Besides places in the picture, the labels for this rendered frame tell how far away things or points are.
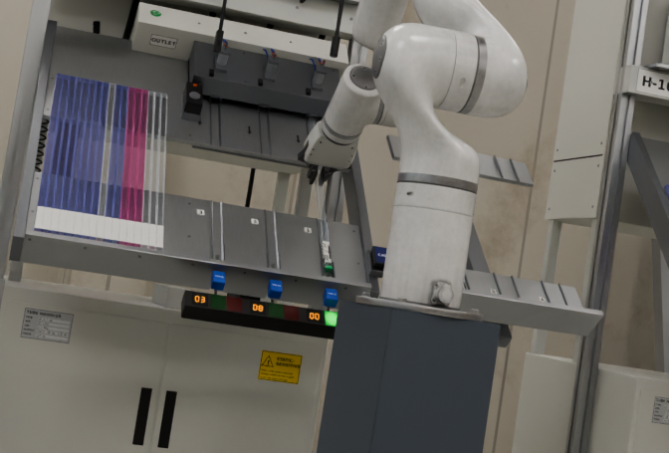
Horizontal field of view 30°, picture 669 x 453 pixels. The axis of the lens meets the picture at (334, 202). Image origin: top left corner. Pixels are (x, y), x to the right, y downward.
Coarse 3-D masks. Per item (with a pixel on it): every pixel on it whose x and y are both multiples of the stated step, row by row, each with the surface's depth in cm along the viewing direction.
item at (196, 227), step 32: (32, 192) 237; (32, 224) 230; (192, 224) 243; (224, 224) 246; (256, 224) 249; (288, 224) 251; (224, 256) 238; (256, 256) 242; (288, 256) 244; (320, 256) 247; (352, 256) 250
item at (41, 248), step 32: (32, 256) 229; (64, 256) 229; (96, 256) 230; (128, 256) 231; (160, 256) 231; (192, 256) 233; (224, 288) 238; (256, 288) 239; (288, 288) 239; (320, 288) 240; (352, 288) 241
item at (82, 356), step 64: (0, 320) 255; (64, 320) 258; (128, 320) 261; (192, 320) 265; (0, 384) 254; (64, 384) 257; (128, 384) 261; (192, 384) 264; (256, 384) 268; (320, 384) 272; (0, 448) 254; (64, 448) 257; (128, 448) 260; (192, 448) 264; (256, 448) 267
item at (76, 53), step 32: (64, 32) 278; (64, 64) 270; (96, 64) 273; (128, 64) 276; (160, 64) 280; (192, 128) 266; (224, 128) 269; (256, 128) 272; (288, 128) 276; (288, 160) 268
